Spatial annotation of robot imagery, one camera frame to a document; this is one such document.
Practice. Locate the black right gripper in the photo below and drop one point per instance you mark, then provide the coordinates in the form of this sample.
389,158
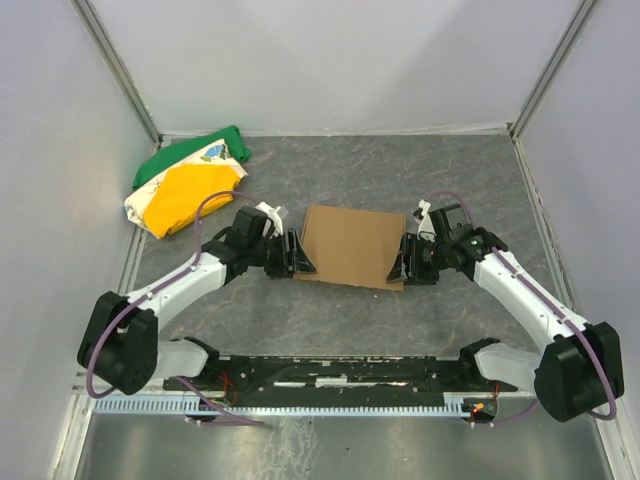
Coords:
409,258

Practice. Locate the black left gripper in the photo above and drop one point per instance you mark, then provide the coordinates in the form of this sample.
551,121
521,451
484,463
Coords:
290,253

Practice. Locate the brown cardboard box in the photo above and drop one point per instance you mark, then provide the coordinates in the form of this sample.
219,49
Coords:
352,247

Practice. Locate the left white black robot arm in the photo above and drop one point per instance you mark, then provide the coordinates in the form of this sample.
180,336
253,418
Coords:
122,344

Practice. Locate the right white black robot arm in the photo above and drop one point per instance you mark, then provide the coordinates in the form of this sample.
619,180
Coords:
551,325

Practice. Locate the white patterned cloth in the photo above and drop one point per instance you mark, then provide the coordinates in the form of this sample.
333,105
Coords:
215,153

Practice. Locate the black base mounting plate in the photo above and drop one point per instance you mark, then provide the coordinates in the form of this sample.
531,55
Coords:
351,381

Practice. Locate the yellow cloth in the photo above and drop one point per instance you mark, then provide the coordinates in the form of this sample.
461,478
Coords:
179,195

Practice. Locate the green cloth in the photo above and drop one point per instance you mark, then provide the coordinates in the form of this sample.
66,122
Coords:
172,154

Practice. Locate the metal front shelf sheet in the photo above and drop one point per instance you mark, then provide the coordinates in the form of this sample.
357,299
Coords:
158,447

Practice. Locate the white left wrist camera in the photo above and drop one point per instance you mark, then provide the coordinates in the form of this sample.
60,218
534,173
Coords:
275,223

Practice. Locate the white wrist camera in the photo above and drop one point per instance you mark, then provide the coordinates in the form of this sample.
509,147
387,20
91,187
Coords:
425,229
275,223

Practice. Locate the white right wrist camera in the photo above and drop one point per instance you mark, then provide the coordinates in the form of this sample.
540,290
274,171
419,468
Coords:
425,229

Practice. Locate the light blue cable duct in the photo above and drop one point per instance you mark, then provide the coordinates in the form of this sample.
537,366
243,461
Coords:
190,404

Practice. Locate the left aluminium corner post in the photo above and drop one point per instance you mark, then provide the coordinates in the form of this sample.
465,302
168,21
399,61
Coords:
91,20

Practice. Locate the aluminium corner post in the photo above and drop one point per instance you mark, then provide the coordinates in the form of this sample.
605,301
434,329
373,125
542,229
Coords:
91,20
569,38

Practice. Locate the aluminium front rail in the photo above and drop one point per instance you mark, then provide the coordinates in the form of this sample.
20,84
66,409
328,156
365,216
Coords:
556,376

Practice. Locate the right aluminium corner post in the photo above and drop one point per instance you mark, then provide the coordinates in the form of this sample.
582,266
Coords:
569,38

